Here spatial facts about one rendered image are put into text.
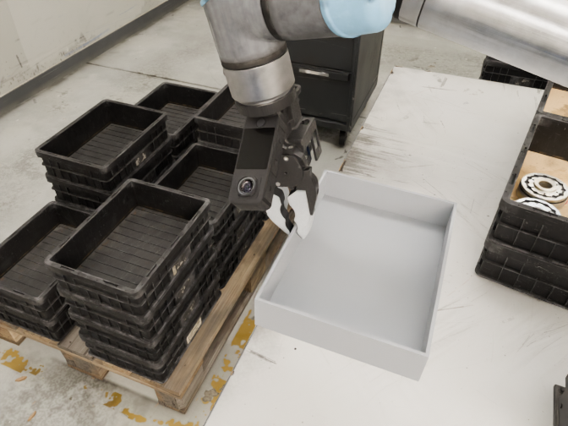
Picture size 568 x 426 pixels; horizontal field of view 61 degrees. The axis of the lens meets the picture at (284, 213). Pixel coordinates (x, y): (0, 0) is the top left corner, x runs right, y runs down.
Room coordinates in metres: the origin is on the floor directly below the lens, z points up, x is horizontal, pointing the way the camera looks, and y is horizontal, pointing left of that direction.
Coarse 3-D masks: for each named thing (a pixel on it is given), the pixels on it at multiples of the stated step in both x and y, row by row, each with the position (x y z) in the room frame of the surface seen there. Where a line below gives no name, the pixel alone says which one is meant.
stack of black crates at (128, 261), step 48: (144, 192) 1.22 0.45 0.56; (96, 240) 1.04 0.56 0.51; (144, 240) 1.07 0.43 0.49; (192, 240) 1.02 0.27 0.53; (96, 288) 0.83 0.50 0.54; (144, 288) 0.80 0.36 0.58; (192, 288) 0.97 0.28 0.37; (96, 336) 0.86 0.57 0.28; (144, 336) 0.79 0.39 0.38; (192, 336) 0.94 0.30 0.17
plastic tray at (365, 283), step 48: (336, 192) 0.59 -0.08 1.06; (384, 192) 0.57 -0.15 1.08; (288, 240) 0.45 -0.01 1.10; (336, 240) 0.50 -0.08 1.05; (384, 240) 0.50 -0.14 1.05; (432, 240) 0.50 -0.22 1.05; (288, 288) 0.41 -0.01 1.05; (336, 288) 0.41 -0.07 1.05; (384, 288) 0.41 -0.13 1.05; (432, 288) 0.41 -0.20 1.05; (336, 336) 0.32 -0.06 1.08; (384, 336) 0.34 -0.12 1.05; (432, 336) 0.31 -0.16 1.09
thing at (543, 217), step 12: (552, 120) 1.04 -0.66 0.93; (564, 120) 1.04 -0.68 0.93; (528, 132) 0.98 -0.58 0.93; (528, 144) 0.93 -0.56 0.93; (516, 168) 0.84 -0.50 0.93; (504, 192) 0.76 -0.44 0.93; (504, 204) 0.73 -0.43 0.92; (516, 204) 0.72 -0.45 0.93; (528, 216) 0.70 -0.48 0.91; (540, 216) 0.69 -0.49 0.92; (552, 216) 0.69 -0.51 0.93; (564, 216) 0.69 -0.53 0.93; (564, 228) 0.67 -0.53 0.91
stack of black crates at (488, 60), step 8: (488, 56) 2.41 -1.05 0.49; (488, 64) 2.36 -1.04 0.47; (496, 64) 2.35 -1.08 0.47; (504, 64) 2.33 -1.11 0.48; (488, 72) 2.36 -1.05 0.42; (496, 72) 2.35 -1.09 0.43; (504, 72) 2.34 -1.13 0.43; (512, 72) 2.33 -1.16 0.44; (520, 72) 2.31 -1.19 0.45; (528, 72) 2.30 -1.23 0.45; (488, 80) 2.36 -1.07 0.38; (496, 80) 2.35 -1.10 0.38; (504, 80) 2.34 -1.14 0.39; (512, 80) 2.32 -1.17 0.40; (520, 80) 2.30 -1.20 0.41; (528, 80) 2.29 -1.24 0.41; (536, 80) 2.28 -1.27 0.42; (544, 80) 2.27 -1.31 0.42; (536, 88) 2.28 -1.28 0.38; (544, 88) 2.26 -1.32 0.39
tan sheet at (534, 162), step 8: (528, 152) 1.04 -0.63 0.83; (528, 160) 1.01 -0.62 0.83; (536, 160) 1.01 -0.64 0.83; (544, 160) 1.01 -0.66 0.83; (552, 160) 1.01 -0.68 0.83; (560, 160) 1.01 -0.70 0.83; (528, 168) 0.97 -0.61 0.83; (536, 168) 0.97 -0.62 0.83; (544, 168) 0.97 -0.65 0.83; (552, 168) 0.97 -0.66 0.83; (560, 168) 0.97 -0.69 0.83; (520, 176) 0.94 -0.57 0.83; (560, 176) 0.94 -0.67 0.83; (512, 192) 0.88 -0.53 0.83
